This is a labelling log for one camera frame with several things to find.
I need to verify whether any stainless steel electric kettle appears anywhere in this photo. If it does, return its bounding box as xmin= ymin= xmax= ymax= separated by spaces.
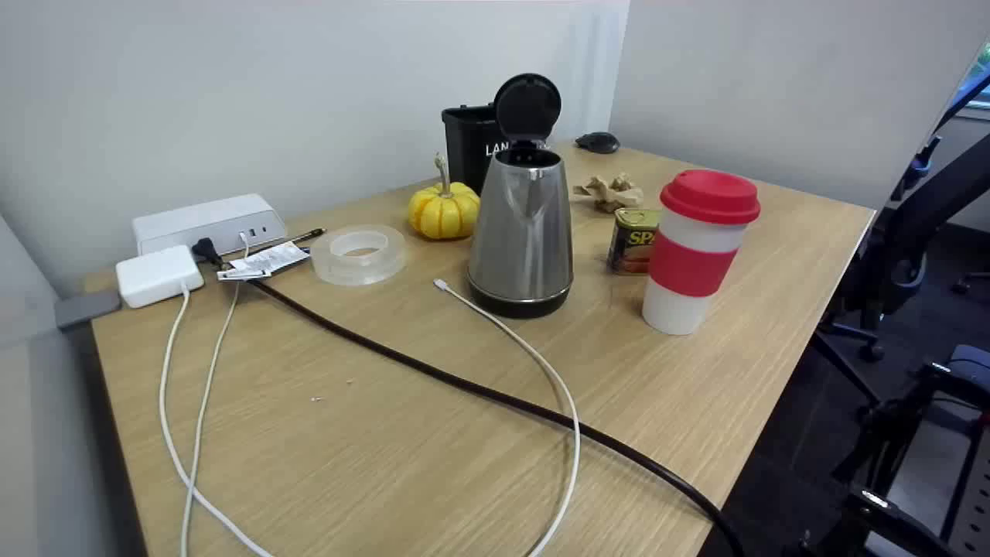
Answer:
xmin=463 ymin=73 xmax=576 ymax=322

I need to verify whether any white cup red lid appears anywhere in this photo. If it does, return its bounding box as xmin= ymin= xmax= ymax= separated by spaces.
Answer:
xmin=642 ymin=168 xmax=763 ymax=337

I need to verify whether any small yellow pumpkin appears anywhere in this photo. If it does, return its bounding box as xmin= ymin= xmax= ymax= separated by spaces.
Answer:
xmin=407 ymin=154 xmax=482 ymax=244

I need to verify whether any black mug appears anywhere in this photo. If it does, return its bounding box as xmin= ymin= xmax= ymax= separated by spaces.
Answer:
xmin=440 ymin=101 xmax=510 ymax=197

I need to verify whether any small green yellow can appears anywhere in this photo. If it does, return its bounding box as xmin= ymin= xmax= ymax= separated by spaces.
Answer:
xmin=608 ymin=206 xmax=662 ymax=277

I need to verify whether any black computer mouse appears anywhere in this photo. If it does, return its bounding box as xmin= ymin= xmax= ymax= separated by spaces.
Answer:
xmin=574 ymin=130 xmax=622 ymax=158

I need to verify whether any clear tape roll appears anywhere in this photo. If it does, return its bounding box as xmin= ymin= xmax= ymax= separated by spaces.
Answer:
xmin=310 ymin=223 xmax=416 ymax=291

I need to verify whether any black pen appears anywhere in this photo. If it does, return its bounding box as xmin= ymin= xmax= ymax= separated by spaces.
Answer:
xmin=269 ymin=227 xmax=327 ymax=252

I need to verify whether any silver foil packet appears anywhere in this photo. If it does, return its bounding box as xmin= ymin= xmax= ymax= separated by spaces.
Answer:
xmin=214 ymin=238 xmax=316 ymax=286

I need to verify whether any white power strip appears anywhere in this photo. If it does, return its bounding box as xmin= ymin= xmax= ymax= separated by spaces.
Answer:
xmin=129 ymin=193 xmax=292 ymax=258

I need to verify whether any white power adapter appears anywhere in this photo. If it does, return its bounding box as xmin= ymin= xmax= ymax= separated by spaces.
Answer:
xmin=114 ymin=242 xmax=208 ymax=309

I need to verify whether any thick black power cable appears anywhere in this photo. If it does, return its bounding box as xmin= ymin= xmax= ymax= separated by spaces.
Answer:
xmin=189 ymin=234 xmax=750 ymax=557

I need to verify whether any white usb cable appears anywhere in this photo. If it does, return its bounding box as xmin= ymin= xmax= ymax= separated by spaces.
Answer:
xmin=429 ymin=277 xmax=588 ymax=557

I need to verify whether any thin white cable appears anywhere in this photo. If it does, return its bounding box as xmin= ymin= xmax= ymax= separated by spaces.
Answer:
xmin=179 ymin=231 xmax=253 ymax=557

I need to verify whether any white adapter cable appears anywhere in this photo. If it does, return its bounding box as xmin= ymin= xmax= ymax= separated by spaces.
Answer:
xmin=154 ymin=286 xmax=280 ymax=557

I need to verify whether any black metal frame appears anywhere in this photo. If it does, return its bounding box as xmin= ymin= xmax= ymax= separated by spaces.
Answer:
xmin=800 ymin=345 xmax=990 ymax=557

